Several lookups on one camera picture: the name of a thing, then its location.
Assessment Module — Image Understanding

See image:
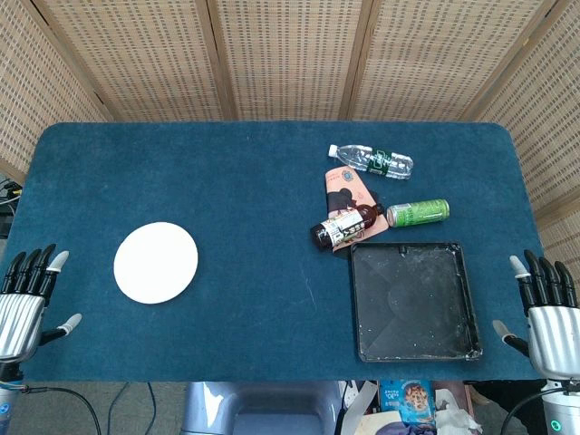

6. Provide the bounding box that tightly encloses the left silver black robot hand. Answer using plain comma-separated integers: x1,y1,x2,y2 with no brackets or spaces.
0,243,83,363

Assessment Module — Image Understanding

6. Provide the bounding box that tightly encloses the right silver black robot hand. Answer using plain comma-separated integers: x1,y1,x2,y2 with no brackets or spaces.
492,248,580,382

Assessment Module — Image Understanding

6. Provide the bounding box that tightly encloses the white round plate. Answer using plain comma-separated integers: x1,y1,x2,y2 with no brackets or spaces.
112,221,199,305

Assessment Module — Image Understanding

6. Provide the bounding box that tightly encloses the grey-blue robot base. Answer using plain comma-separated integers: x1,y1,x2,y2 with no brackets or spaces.
180,381,342,435

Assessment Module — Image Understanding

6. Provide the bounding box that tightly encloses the black rectangular tray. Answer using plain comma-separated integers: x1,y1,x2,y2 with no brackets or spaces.
350,241,483,363

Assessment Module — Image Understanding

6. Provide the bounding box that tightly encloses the crumpled white paper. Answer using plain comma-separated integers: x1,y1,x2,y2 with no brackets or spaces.
433,387,484,435

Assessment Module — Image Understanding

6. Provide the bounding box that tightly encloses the blue snack bag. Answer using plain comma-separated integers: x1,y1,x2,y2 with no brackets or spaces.
378,379,437,430

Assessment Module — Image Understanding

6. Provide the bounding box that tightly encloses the green drink can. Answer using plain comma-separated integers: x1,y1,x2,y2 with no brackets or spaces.
385,198,451,229

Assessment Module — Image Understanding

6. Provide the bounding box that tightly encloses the white power strip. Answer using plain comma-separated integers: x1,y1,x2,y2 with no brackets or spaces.
340,380,380,435

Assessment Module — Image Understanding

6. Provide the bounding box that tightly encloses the dark brown sauce bottle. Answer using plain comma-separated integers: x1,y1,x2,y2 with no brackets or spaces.
310,203,383,250

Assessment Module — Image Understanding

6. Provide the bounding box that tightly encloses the clear plastic water bottle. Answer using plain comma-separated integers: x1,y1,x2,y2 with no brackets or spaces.
327,143,415,181

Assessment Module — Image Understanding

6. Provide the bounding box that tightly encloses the pink snack packet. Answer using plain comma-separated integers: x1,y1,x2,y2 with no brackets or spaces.
324,167,390,254

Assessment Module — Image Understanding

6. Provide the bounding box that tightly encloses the blue felt table cover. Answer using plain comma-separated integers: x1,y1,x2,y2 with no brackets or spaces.
2,121,573,382

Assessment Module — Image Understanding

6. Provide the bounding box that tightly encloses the woven rattan folding screen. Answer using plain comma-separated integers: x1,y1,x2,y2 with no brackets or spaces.
0,0,580,291

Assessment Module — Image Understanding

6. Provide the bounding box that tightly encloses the black cable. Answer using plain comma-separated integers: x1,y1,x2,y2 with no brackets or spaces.
22,384,103,435

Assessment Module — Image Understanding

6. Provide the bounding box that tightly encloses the black equipment with cables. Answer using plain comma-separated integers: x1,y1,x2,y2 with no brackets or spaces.
0,177,23,239

